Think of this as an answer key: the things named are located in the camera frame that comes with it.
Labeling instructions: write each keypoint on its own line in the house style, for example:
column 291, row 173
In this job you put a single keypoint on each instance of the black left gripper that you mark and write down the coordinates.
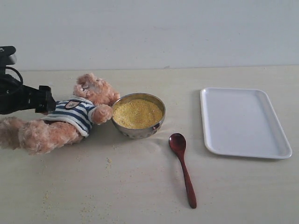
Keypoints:
column 14, row 96

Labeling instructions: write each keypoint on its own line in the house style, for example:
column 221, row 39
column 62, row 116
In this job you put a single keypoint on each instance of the tan teddy bear striped sweater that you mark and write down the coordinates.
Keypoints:
column 70, row 122

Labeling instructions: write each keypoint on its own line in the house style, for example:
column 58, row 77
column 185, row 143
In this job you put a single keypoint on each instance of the dark red wooden spoon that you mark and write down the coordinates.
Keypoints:
column 177, row 144

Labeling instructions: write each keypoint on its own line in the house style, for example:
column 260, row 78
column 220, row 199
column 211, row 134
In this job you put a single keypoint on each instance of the white rectangular plastic tray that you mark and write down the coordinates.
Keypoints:
column 242, row 122

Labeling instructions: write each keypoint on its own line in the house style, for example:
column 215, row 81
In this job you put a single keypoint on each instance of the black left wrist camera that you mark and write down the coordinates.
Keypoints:
column 7, row 55

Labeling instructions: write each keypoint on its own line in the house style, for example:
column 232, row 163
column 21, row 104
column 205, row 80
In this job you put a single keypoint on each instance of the steel bowl of yellow millet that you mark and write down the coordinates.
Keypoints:
column 138, row 115

